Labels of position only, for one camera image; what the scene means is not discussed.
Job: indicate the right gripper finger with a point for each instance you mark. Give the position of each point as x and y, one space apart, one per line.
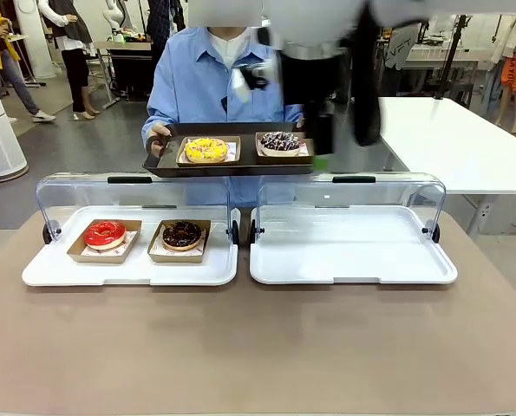
320 138
253 78

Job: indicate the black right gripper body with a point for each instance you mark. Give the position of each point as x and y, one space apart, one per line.
309 86

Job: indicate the cardboard box of sprinkled donut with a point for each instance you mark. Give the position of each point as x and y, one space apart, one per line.
306 158

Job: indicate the chocolate white sprinkled donut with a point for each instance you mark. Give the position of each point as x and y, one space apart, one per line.
279 143

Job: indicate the dark brown serving tray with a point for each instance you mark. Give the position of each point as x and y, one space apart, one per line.
246 149

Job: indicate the printed paper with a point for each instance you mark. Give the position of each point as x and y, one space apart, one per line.
232 152
157 250
130 242

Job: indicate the yellow sprinkled donut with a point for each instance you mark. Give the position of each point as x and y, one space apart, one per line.
205 151

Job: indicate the cardboard box of yellow donut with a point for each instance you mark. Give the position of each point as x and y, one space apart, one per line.
181 149

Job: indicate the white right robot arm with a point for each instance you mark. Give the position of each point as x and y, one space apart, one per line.
318 21

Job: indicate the person's left forearm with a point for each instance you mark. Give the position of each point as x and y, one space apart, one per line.
293 110

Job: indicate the person's right forearm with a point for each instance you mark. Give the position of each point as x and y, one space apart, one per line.
158 108

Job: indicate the person in blue shirt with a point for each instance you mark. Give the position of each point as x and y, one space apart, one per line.
197 78

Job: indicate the standing person in dark clothes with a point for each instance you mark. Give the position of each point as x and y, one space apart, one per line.
160 21

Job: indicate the chocolate donut with nut crumbs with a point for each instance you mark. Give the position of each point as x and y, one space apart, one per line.
181 234

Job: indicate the cardboard box of chocolate donut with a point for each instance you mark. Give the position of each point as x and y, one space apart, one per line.
175 258

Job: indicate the printed paper under chocolate donut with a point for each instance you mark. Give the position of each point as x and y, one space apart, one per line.
157 250

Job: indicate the printed paper under red donut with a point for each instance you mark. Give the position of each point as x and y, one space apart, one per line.
130 242

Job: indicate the red glazed donut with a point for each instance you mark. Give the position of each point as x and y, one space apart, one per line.
97 238

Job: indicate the cardboard box of red donut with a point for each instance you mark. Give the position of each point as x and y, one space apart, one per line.
97 259

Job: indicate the person's left hand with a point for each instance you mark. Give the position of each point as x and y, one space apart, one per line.
301 122

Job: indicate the person's right hand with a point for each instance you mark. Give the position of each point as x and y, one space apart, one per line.
155 130

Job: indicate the clear display lid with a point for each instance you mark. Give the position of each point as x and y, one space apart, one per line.
75 190
392 190

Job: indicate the grey printed shirt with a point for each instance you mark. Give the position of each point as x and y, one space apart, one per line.
398 50

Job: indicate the white display tray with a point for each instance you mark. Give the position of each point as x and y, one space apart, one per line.
348 242

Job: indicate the black lid hinge knob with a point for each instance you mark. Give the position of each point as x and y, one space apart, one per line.
253 232
47 234
435 232
237 232

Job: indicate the background work table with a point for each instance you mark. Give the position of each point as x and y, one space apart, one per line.
127 65

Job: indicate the white table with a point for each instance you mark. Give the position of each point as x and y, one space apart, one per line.
448 143

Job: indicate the black tripod stand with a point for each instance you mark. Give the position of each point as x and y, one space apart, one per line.
450 56

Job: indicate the small white background robot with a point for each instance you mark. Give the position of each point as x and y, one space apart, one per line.
116 21

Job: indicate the mannequin with orange shorts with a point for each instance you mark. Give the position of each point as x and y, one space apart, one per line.
515 73

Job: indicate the white round pillar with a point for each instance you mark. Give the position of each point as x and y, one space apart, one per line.
36 39

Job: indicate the clear plastic container with lid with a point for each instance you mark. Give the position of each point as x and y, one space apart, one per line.
132 273

